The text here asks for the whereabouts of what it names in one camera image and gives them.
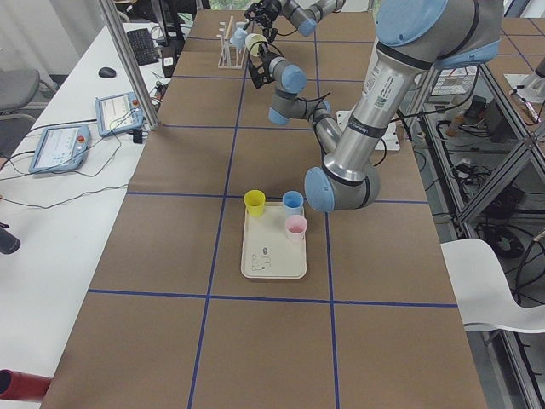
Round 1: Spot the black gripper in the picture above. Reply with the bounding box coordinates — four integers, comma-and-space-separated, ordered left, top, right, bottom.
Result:
258, 49, 277, 81
245, 0, 282, 26

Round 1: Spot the pale cream cup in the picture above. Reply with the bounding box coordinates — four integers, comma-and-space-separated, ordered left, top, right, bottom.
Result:
244, 33, 268, 57

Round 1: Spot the light blue cup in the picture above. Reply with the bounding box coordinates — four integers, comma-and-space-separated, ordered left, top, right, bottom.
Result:
282, 191, 304, 217
229, 27, 248, 49

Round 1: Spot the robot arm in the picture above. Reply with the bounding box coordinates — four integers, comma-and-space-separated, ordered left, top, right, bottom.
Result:
244, 0, 346, 40
232, 1, 503, 213

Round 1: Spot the yellow cup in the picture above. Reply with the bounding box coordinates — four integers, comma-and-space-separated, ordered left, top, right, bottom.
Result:
244, 189, 266, 217

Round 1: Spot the pink cup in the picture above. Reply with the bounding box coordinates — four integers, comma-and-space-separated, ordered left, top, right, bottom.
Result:
284, 215, 308, 242

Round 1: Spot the black keyboard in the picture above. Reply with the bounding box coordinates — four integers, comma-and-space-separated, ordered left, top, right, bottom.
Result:
126, 28, 159, 66

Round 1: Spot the far teach pendant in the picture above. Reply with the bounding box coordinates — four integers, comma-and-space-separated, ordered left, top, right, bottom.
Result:
95, 92, 144, 137

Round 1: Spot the teach pendant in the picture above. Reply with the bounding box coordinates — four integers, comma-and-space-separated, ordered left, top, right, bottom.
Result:
95, 92, 144, 137
28, 124, 90, 174

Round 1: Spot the black computer mouse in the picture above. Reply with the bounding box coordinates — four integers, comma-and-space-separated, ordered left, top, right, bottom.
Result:
98, 66, 117, 78

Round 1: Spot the cream plastic tray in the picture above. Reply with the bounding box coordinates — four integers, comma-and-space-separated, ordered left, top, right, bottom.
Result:
241, 202, 307, 279

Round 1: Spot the near teach pendant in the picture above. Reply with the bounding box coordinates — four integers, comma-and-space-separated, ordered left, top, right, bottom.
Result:
28, 124, 90, 174

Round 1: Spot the black power brick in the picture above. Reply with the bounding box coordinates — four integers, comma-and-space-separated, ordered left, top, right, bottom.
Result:
484, 100, 516, 143

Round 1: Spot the black water bottle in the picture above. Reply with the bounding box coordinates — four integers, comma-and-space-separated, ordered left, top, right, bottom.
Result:
0, 223, 20, 255

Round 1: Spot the white chair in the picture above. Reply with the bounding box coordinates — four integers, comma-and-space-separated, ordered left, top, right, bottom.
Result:
440, 239, 544, 333

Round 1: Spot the red cylinder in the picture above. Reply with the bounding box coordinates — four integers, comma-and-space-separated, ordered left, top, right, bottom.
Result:
1, 369, 52, 402

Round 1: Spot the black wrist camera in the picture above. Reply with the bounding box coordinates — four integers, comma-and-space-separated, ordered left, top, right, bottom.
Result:
247, 60, 268, 89

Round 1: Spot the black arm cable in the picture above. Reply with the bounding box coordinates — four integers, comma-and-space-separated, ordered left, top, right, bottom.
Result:
263, 20, 307, 43

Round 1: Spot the white wire cup rack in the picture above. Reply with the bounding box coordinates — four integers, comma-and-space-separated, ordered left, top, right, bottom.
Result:
216, 15, 246, 70

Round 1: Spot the aluminium frame post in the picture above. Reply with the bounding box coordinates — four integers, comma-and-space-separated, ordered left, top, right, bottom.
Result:
97, 0, 159, 130

